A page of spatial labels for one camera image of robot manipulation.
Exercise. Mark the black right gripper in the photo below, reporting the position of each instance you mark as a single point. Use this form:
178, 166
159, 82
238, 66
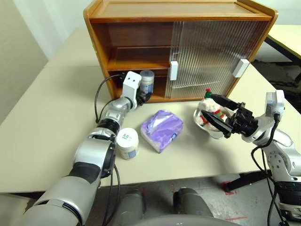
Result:
243, 120

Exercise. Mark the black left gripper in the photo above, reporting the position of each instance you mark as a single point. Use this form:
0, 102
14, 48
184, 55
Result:
142, 95

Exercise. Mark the white bottle with blue label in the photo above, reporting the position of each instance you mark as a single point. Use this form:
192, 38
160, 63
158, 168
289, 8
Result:
147, 82
128, 146

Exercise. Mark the ribbed clear sliding door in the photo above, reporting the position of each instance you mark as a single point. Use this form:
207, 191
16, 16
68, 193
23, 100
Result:
235, 47
175, 35

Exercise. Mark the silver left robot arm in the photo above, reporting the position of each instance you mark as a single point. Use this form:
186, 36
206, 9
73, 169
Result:
91, 153

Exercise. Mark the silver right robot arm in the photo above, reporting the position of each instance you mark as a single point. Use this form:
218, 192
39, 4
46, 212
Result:
282, 162

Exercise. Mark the white plush snowman toy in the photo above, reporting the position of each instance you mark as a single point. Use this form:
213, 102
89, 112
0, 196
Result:
209, 108

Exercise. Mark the wooden cabinet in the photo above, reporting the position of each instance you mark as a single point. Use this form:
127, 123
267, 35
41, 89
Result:
131, 35

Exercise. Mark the white bowl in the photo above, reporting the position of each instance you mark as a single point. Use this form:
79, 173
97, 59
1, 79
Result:
214, 135

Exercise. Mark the purple tissue pack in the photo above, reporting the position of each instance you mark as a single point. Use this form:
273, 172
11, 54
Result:
162, 129

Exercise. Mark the black table leg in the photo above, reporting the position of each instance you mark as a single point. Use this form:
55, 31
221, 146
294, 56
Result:
247, 181

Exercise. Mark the dark grey rounded shape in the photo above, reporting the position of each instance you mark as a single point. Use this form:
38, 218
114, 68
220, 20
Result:
192, 202
131, 207

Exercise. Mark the beige side table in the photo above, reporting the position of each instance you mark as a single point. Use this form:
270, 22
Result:
289, 37

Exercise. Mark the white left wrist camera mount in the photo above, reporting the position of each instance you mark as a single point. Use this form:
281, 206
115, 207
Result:
130, 82

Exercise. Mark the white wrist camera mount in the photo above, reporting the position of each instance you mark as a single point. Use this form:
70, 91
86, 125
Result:
274, 103
130, 82

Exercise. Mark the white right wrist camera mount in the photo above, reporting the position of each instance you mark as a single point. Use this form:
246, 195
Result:
274, 103

